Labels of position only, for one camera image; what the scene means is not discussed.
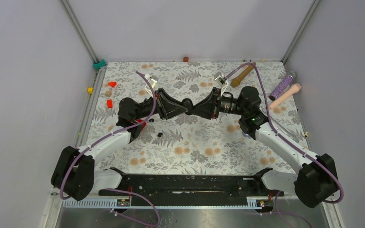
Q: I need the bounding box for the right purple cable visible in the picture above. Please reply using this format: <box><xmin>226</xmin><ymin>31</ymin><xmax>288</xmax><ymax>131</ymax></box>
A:
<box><xmin>225</xmin><ymin>62</ymin><xmax>345</xmax><ymax>228</ymax></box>

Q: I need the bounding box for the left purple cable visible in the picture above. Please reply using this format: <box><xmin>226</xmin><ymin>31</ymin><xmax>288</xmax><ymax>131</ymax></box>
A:
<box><xmin>59</xmin><ymin>71</ymin><xmax>162</xmax><ymax>228</ymax></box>

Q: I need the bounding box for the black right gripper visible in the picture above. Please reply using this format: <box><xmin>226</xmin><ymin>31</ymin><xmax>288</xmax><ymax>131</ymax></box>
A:
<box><xmin>190</xmin><ymin>87</ymin><xmax>247</xmax><ymax>120</ymax></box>

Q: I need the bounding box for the red triangular block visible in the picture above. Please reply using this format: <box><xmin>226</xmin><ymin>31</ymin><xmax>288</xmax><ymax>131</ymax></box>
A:
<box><xmin>107</xmin><ymin>81</ymin><xmax>117</xmax><ymax>88</ymax></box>

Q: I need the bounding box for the teal arch block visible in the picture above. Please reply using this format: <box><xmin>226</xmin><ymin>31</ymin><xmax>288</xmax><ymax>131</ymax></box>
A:
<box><xmin>93</xmin><ymin>59</ymin><xmax>106</xmax><ymax>70</ymax></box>

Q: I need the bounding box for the red plastic tray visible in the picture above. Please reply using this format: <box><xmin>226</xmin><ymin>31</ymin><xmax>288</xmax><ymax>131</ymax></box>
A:
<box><xmin>135</xmin><ymin>119</ymin><xmax>146</xmax><ymax>128</ymax></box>

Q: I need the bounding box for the yellow cube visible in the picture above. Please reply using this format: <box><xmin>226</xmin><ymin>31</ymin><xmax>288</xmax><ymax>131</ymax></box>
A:
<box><xmin>87</xmin><ymin>87</ymin><xmax>93</xmax><ymax>94</ymax></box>

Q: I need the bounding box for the black earbud charging case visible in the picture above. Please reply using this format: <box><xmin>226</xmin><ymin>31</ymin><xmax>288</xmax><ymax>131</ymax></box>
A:
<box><xmin>182</xmin><ymin>98</ymin><xmax>194</xmax><ymax>115</ymax></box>

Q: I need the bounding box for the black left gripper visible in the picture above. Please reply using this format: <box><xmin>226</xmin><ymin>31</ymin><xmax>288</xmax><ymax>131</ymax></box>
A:
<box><xmin>134</xmin><ymin>88</ymin><xmax>189</xmax><ymax>121</ymax></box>

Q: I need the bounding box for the floral patterned mat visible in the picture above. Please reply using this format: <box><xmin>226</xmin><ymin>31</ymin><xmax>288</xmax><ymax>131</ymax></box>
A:
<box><xmin>86</xmin><ymin>62</ymin><xmax>293</xmax><ymax>175</ymax></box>

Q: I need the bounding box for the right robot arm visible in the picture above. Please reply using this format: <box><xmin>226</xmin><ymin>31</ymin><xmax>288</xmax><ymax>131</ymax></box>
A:
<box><xmin>183</xmin><ymin>86</ymin><xmax>343</xmax><ymax>208</ymax></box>

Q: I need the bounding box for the brown wooden stick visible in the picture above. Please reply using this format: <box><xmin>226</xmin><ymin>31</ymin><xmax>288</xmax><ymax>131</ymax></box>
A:
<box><xmin>231</xmin><ymin>65</ymin><xmax>254</xmax><ymax>88</ymax></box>

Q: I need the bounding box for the purple glitter tube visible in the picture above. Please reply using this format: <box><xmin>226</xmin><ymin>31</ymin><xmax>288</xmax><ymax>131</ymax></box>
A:
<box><xmin>269</xmin><ymin>71</ymin><xmax>297</xmax><ymax>101</ymax></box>

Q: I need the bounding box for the pink flesh-coloured stick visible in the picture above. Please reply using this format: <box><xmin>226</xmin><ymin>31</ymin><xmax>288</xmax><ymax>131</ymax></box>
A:
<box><xmin>269</xmin><ymin>83</ymin><xmax>301</xmax><ymax>110</ymax></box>

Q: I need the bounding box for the red rectangular block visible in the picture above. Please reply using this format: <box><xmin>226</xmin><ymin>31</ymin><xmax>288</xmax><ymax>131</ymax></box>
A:
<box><xmin>106</xmin><ymin>99</ymin><xmax>113</xmax><ymax>109</ymax></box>

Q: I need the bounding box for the purple cable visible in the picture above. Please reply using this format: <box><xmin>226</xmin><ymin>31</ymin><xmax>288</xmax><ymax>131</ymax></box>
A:
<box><xmin>225</xmin><ymin>62</ymin><xmax>345</xmax><ymax>228</ymax></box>
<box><xmin>59</xmin><ymin>71</ymin><xmax>162</xmax><ymax>228</ymax></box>

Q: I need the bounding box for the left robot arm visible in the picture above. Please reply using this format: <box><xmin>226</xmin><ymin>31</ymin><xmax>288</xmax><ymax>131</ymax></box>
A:
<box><xmin>51</xmin><ymin>88</ymin><xmax>194</xmax><ymax>201</ymax></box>

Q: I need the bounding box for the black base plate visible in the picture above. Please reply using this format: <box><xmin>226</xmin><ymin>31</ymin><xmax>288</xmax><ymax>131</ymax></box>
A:
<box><xmin>98</xmin><ymin>172</ymin><xmax>284</xmax><ymax>207</ymax></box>

